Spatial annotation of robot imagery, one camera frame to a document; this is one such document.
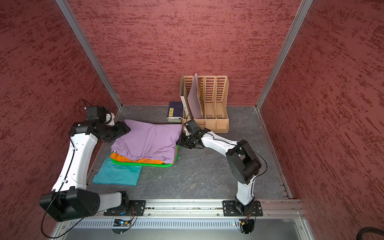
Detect orange pants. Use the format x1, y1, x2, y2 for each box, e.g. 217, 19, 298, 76
110, 153, 165, 165

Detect purple pants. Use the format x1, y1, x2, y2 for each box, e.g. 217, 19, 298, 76
110, 119, 183, 165

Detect teal pants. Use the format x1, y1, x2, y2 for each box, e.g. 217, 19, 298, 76
93, 158, 142, 186

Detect green plastic basket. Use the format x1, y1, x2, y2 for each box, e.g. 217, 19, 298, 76
111, 141, 179, 168

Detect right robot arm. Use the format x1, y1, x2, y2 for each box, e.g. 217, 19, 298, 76
177, 131, 262, 217

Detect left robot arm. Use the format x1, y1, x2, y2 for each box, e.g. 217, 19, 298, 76
39, 106, 131, 222

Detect dark blue book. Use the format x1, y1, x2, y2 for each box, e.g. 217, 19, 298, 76
167, 102, 184, 124

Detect purple folder sheet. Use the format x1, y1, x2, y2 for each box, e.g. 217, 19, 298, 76
188, 73, 203, 119

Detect beige file organizer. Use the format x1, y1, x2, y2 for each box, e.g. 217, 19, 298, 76
180, 75, 229, 134

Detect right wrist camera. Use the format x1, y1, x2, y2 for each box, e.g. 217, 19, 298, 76
184, 120, 202, 136

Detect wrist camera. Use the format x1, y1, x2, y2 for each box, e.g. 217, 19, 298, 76
184, 120, 202, 136
85, 106, 115, 126

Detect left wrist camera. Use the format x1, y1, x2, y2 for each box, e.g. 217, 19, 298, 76
85, 106, 115, 126

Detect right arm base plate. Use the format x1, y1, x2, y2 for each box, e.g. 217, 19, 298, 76
222, 200, 264, 217

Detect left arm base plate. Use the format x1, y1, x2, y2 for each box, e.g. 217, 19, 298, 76
104, 200, 147, 217

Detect aluminium front rail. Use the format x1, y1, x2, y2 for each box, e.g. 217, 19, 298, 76
52, 199, 314, 240

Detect left aluminium corner post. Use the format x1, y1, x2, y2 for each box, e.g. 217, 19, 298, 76
55, 0, 124, 110

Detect aluminium corner post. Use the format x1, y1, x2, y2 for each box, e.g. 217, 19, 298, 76
254, 0, 315, 110
55, 0, 124, 110

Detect right aluminium corner post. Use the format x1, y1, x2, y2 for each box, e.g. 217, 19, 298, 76
254, 0, 315, 110

